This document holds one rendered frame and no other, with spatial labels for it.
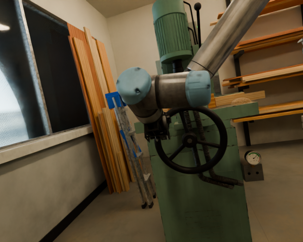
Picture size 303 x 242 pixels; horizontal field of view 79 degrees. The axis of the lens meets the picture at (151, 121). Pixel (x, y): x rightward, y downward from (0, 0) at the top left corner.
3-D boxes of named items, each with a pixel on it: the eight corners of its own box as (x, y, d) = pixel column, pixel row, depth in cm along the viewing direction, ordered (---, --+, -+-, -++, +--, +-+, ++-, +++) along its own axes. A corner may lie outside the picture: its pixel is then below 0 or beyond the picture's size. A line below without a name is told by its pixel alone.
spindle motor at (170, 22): (159, 61, 97) (148, 0, 95) (163, 66, 115) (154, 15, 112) (193, 53, 94) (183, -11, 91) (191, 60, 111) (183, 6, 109)
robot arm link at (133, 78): (151, 94, 35) (110, 97, 37) (162, 117, 44) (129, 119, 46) (153, 61, 38) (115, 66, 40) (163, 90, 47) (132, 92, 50)
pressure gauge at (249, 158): (247, 170, 82) (245, 152, 82) (245, 166, 86) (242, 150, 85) (262, 168, 81) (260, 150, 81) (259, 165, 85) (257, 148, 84)
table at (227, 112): (130, 138, 87) (127, 125, 87) (144, 127, 117) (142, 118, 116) (270, 116, 76) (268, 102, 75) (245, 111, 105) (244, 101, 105)
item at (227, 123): (149, 139, 95) (148, 132, 95) (156, 132, 116) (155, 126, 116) (231, 127, 88) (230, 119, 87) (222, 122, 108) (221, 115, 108)
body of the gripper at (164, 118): (148, 143, 60) (137, 130, 50) (146, 119, 64) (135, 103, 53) (171, 139, 59) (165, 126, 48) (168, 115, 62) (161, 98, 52)
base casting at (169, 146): (148, 156, 97) (145, 139, 96) (161, 135, 153) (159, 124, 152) (239, 145, 88) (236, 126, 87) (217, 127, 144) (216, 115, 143)
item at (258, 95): (163, 115, 108) (161, 109, 108) (163, 115, 110) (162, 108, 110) (265, 98, 98) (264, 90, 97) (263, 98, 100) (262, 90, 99)
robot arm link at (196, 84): (207, 72, 45) (163, 77, 48) (210, 65, 34) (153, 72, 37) (208, 104, 46) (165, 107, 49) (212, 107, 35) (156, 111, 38)
